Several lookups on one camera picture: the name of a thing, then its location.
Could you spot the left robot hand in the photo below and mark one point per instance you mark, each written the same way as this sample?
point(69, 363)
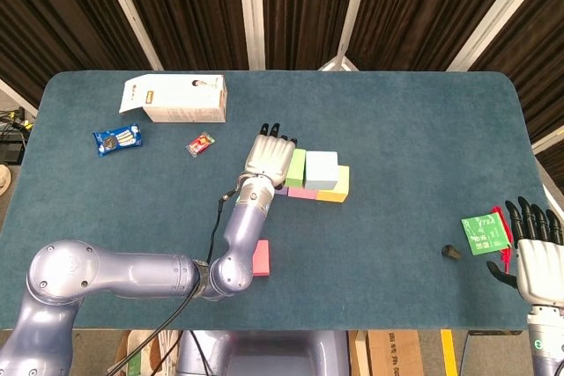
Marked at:
point(271, 156)

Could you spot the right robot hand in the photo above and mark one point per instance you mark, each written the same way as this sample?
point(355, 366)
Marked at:
point(535, 257)

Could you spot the green foam cube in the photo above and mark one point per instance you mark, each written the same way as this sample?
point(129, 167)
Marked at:
point(296, 169)

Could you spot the purple foam cube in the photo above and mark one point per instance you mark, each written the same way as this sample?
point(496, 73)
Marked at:
point(282, 191)

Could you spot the light blue foam cube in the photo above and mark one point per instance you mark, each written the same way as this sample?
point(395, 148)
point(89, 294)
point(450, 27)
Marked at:
point(321, 169)

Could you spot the yellow foam cube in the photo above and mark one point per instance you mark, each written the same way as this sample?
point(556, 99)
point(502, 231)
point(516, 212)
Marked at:
point(337, 186)

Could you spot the red foam cube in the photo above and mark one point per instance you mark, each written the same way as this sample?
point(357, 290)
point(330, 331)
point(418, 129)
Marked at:
point(262, 259)

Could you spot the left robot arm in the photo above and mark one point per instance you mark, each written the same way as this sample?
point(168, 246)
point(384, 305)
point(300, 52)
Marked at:
point(132, 270)

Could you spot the pink foam cube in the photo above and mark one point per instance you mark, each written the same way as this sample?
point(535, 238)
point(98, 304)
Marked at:
point(302, 193)

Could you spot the green sachet packet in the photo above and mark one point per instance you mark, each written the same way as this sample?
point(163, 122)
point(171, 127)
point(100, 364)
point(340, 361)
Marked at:
point(484, 235)

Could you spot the small red candy wrapper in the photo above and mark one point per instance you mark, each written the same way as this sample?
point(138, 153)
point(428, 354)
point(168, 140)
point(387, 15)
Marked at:
point(200, 143)

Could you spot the small black cap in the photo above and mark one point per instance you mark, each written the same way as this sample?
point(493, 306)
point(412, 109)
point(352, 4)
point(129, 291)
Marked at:
point(451, 252)

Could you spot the white cardboard carton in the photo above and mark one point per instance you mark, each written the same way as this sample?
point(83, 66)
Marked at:
point(176, 94)

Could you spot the teal felt table cover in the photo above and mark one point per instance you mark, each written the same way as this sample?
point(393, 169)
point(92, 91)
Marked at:
point(396, 129)

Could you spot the blue Oreo cookie packet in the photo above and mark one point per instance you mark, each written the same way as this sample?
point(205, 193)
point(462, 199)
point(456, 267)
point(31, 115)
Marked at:
point(116, 140)

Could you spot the dark brown curtain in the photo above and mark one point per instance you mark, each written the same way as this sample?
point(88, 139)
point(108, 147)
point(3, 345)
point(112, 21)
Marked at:
point(198, 10)

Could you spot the brown cardboard box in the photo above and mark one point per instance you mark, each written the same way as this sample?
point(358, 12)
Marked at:
point(392, 354)

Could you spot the grey robot torso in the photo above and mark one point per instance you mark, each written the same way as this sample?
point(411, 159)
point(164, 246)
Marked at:
point(273, 354)

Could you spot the wooden plank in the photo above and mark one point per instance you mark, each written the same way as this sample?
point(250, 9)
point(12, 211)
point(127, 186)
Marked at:
point(358, 354)

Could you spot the white paper bag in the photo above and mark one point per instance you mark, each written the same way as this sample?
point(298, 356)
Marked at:
point(154, 349)

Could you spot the black electronic device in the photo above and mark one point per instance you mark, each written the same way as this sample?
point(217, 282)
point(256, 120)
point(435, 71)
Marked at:
point(11, 151)

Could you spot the beige round object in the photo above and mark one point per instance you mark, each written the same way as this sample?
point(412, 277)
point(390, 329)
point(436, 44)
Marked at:
point(4, 180)

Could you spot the white frame post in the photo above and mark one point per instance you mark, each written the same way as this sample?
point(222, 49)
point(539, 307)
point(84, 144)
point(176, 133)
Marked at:
point(548, 142)
point(352, 10)
point(496, 10)
point(128, 10)
point(17, 98)
point(251, 10)

